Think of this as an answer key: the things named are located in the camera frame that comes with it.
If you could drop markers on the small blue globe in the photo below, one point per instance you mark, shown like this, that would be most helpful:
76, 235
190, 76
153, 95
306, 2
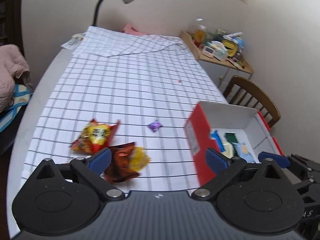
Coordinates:
240, 42

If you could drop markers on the yellow black container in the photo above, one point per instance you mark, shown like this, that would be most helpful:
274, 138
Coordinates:
231, 47

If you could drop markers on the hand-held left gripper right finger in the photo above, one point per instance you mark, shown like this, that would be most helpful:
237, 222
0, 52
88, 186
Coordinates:
216, 161

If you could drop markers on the pink cushion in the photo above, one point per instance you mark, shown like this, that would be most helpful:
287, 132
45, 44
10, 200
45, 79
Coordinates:
132, 29

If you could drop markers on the wooden corner cabinet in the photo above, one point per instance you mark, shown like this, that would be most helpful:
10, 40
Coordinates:
212, 67

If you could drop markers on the yellow snack packet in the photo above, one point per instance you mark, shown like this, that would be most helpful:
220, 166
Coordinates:
140, 158

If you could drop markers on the clear plastic drink bottle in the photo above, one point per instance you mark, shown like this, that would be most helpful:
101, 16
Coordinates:
200, 33

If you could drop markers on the tissue box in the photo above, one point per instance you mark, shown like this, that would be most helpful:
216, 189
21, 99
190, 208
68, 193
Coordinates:
220, 51

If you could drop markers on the white blue snack packet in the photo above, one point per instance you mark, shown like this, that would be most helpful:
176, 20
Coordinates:
245, 152

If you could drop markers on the purple candy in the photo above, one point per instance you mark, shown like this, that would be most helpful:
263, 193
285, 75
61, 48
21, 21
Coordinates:
154, 126

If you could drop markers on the dark wooden bookshelf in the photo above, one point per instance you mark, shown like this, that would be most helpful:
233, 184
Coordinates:
5, 5

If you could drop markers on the white digital timer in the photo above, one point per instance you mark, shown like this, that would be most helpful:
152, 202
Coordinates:
208, 50

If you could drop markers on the cream gold snack packet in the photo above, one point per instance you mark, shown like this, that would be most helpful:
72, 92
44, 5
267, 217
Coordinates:
228, 148

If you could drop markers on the pink jacket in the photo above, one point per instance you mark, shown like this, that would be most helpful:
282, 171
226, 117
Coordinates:
10, 67

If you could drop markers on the brown wooden chair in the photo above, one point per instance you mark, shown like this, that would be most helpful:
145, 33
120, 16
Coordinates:
250, 83

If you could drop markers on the dark red snack packet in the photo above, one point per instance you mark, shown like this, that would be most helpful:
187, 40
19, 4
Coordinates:
120, 162

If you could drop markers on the white tube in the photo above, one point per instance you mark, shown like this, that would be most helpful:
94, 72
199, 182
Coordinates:
233, 34

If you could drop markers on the checked white tablecloth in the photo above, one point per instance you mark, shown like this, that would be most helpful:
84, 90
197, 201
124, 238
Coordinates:
112, 80

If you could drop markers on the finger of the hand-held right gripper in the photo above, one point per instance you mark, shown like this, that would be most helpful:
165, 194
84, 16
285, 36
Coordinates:
280, 159

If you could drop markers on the blue bag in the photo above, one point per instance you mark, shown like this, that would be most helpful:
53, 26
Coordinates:
17, 97

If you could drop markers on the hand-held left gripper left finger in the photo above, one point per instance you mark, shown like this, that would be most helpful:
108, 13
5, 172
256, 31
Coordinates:
100, 160

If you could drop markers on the red cardboard box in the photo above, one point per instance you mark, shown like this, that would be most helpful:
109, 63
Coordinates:
200, 130

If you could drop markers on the white printed packet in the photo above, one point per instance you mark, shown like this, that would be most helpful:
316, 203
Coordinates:
73, 41

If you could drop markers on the green snack packet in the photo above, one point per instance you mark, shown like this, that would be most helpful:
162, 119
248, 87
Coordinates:
231, 137

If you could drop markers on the yellow red snack bag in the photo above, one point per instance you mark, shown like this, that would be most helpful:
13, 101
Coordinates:
96, 135

